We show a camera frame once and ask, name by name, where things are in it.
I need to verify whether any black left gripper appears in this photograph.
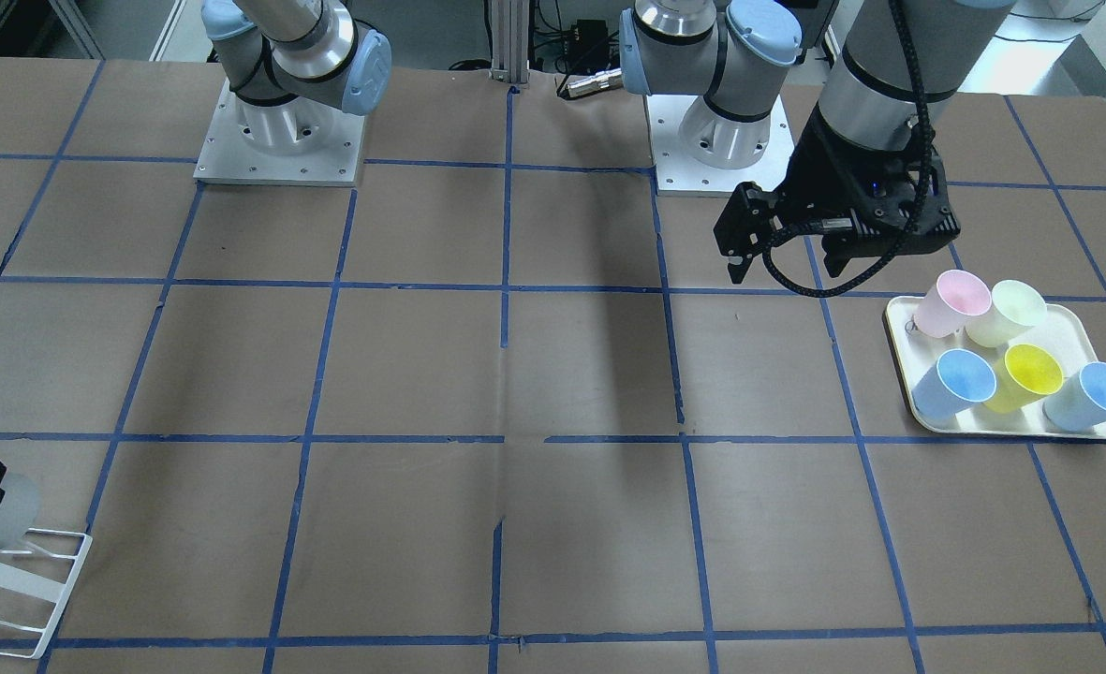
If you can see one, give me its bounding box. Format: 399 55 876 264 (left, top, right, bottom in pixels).
714 121 925 286

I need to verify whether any pink plastic cup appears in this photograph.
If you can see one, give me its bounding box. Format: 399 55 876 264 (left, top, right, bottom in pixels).
912 269 993 338

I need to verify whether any pale green plastic cup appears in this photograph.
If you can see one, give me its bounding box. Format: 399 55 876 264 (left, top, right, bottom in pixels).
966 280 1048 348

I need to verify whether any white wire cup rack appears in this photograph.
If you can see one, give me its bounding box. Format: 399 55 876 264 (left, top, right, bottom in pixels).
0 528 94 660

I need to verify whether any blue cup near tray corner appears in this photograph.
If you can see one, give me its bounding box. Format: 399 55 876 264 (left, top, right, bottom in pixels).
1043 361 1106 432

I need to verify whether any grey plastic cup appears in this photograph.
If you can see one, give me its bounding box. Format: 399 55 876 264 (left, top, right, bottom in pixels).
0 473 40 550

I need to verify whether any yellow plastic cup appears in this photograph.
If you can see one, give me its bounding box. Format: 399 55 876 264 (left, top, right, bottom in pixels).
983 343 1066 414

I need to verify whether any aluminium frame post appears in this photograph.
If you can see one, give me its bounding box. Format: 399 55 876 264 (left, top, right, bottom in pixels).
486 0 532 89

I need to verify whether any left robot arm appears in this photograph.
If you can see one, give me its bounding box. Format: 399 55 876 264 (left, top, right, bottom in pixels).
618 1 1013 298

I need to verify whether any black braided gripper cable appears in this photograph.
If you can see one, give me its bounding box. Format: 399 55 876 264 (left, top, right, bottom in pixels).
757 0 942 299

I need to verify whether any blue cup middle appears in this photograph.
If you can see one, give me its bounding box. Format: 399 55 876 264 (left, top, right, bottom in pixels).
911 348 997 419

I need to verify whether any cream plastic tray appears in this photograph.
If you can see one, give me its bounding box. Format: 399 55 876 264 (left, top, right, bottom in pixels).
883 295 1106 440

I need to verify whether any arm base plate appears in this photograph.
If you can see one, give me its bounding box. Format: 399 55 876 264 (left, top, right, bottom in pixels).
194 81 367 188
646 95 795 198

